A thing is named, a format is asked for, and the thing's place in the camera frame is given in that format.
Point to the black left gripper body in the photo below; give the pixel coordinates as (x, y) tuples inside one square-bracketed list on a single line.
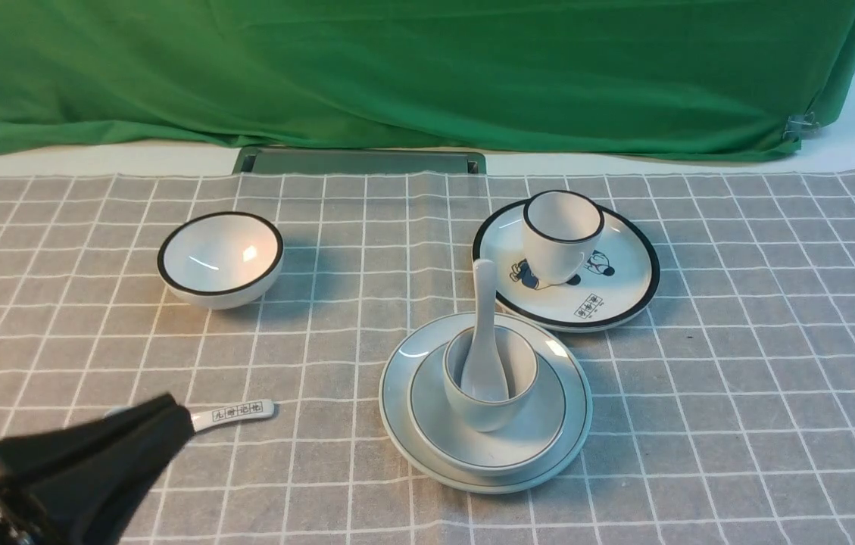
[(83, 484)]

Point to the white spoon with characters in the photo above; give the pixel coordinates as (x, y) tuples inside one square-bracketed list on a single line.
[(234, 414)]

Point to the shallow grey-rimmed white bowl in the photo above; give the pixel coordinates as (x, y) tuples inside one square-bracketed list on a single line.
[(489, 438)]

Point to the plain white ceramic spoon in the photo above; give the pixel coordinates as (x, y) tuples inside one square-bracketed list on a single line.
[(483, 375)]

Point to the pale grey cup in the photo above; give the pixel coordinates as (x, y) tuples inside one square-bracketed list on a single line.
[(521, 368)]

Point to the black-rimmed white bowl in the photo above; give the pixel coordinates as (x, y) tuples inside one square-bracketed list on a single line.
[(222, 260)]

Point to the large grey-rimmed white plate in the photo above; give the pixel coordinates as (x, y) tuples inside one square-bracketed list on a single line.
[(402, 364)]

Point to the black-rimmed white cup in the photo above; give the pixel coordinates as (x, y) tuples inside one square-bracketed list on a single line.
[(560, 230)]

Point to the black-rimmed cartoon plate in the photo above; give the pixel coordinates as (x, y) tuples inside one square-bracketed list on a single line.
[(614, 284)]

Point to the grey checked tablecloth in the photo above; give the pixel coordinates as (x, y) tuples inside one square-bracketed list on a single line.
[(723, 413)]

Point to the green backdrop cloth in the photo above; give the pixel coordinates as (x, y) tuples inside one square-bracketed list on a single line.
[(671, 80)]

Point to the metal backdrop clip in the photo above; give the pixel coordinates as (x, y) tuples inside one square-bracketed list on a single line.
[(801, 126)]

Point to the grey metal table bracket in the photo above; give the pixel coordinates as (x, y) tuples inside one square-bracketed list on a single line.
[(274, 160)]

